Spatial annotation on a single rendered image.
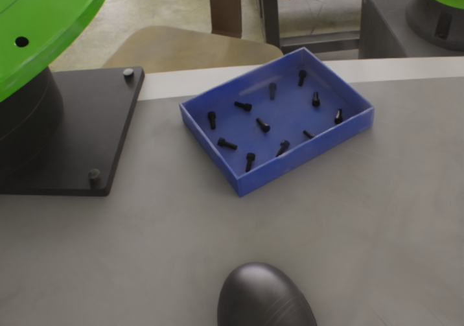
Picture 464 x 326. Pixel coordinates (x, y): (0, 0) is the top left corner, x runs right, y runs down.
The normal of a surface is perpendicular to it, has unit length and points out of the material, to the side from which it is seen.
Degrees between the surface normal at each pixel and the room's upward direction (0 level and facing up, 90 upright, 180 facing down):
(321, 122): 0
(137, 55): 0
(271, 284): 18
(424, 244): 0
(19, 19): 24
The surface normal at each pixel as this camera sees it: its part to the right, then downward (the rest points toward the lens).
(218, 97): 0.50, 0.63
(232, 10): -0.41, 0.62
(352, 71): -0.10, -0.64
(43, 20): 0.29, -0.48
